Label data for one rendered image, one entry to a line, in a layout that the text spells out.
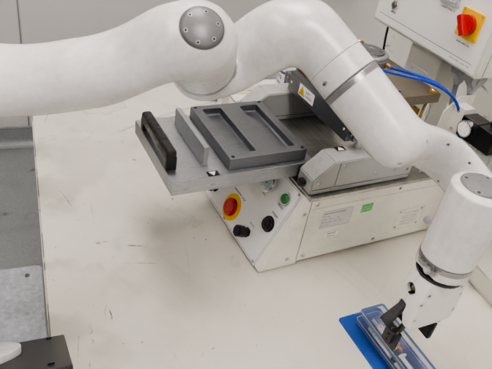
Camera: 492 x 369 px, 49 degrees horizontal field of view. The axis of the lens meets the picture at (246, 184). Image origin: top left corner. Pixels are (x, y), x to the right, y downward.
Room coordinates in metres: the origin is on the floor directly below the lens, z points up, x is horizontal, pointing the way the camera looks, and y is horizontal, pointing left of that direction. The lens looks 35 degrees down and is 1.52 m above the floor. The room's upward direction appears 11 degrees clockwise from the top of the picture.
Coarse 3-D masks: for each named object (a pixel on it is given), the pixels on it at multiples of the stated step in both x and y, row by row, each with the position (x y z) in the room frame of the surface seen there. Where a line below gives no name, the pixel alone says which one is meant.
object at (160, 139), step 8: (144, 112) 0.90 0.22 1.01; (144, 120) 0.88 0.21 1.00; (152, 120) 0.87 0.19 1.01; (144, 128) 0.89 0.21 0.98; (152, 128) 0.85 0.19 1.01; (160, 128) 0.85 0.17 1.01; (152, 136) 0.84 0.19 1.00; (160, 136) 0.82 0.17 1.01; (160, 144) 0.80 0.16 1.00; (168, 144) 0.80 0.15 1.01; (160, 152) 0.80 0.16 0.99; (168, 152) 0.78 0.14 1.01; (168, 160) 0.78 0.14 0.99; (168, 168) 0.78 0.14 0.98
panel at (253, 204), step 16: (208, 192) 1.01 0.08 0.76; (224, 192) 0.98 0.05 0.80; (240, 192) 0.95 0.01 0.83; (256, 192) 0.92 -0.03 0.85; (272, 192) 0.90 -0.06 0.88; (288, 192) 0.87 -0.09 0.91; (240, 208) 0.92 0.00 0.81; (256, 208) 0.89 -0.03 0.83; (272, 208) 0.87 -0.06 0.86; (288, 208) 0.84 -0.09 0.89; (240, 224) 0.89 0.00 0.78; (256, 224) 0.87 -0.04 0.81; (272, 224) 0.84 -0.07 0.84; (240, 240) 0.87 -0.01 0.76; (256, 240) 0.84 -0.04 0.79; (256, 256) 0.81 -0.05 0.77
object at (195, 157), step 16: (176, 112) 0.93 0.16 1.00; (176, 128) 0.93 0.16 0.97; (192, 128) 0.87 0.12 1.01; (144, 144) 0.88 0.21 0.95; (176, 144) 0.87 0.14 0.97; (192, 144) 0.86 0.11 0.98; (208, 144) 0.89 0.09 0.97; (160, 160) 0.80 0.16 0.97; (176, 160) 0.81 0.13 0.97; (192, 160) 0.82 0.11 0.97; (208, 160) 0.83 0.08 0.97; (304, 160) 0.90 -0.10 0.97; (160, 176) 0.79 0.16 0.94; (176, 176) 0.76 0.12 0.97; (192, 176) 0.77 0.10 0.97; (208, 176) 0.78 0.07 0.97; (224, 176) 0.80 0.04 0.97; (240, 176) 0.81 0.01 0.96; (256, 176) 0.83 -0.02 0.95; (272, 176) 0.85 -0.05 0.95; (288, 176) 0.87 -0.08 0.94; (176, 192) 0.75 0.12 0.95; (192, 192) 0.77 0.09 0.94
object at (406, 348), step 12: (372, 312) 0.70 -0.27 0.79; (384, 312) 0.71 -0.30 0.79; (372, 324) 0.67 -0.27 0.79; (384, 324) 0.68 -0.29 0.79; (396, 324) 0.68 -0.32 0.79; (408, 336) 0.66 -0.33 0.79; (396, 348) 0.63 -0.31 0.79; (408, 348) 0.63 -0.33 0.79; (408, 360) 0.61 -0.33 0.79; (420, 360) 0.61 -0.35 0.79
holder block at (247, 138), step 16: (192, 112) 0.97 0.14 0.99; (208, 112) 0.99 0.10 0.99; (224, 112) 0.98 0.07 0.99; (240, 112) 1.00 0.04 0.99; (256, 112) 1.04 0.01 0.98; (208, 128) 0.91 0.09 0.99; (224, 128) 0.94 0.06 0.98; (240, 128) 0.93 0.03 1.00; (256, 128) 0.94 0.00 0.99; (272, 128) 0.98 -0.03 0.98; (224, 144) 0.86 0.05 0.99; (240, 144) 0.89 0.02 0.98; (256, 144) 0.88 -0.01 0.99; (272, 144) 0.89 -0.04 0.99; (288, 144) 0.92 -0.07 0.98; (224, 160) 0.83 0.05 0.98; (240, 160) 0.82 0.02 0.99; (256, 160) 0.84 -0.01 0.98; (272, 160) 0.86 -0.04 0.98; (288, 160) 0.88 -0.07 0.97
